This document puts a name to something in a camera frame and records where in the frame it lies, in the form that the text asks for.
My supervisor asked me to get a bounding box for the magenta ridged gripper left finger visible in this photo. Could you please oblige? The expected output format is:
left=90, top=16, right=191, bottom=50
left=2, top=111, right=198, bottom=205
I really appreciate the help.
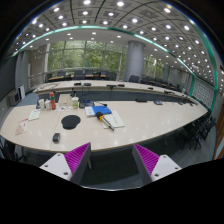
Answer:
left=40, top=143, right=91, bottom=185

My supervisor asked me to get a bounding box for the black office chair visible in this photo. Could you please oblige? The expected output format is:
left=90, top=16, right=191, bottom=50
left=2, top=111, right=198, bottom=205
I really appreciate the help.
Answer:
left=183, top=115, right=216, bottom=149

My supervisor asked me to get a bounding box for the small black computer mouse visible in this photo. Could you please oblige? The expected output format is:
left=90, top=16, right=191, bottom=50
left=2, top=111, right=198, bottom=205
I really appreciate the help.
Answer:
left=52, top=133, right=60, bottom=143

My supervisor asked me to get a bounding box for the black round mouse pad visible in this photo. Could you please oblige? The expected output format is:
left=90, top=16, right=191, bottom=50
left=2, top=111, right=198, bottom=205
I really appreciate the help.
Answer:
left=61, top=115, right=81, bottom=130

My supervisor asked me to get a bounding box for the white paper cup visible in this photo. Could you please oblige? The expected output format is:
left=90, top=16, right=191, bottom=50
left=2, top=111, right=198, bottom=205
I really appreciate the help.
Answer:
left=71, top=97, right=79, bottom=109

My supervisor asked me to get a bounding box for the grey round pillar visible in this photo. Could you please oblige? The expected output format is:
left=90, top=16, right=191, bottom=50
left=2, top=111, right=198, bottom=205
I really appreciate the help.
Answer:
left=124, top=40, right=146, bottom=81

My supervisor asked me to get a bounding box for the white open booklet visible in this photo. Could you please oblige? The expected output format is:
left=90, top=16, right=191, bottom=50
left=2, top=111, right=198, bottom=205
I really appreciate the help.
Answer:
left=104, top=111, right=125, bottom=128

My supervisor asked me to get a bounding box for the red orange bottle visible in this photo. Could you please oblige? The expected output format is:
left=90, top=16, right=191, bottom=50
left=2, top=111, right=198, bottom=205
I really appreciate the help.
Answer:
left=49, top=92, right=56, bottom=110

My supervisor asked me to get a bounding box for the white paper sheet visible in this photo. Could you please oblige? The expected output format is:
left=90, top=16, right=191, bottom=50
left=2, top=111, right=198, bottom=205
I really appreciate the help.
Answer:
left=29, top=110, right=40, bottom=121

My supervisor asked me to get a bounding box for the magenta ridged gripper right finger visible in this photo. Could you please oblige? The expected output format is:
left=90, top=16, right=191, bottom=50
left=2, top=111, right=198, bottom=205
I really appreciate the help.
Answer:
left=132, top=144, right=181, bottom=185

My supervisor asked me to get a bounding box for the yellow black handheld tool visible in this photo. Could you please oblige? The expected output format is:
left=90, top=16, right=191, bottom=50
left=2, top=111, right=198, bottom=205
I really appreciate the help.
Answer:
left=96, top=112, right=115, bottom=131

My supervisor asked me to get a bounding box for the red white leaflet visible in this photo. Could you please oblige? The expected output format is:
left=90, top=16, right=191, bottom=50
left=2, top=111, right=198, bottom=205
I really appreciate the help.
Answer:
left=15, top=119, right=28, bottom=135

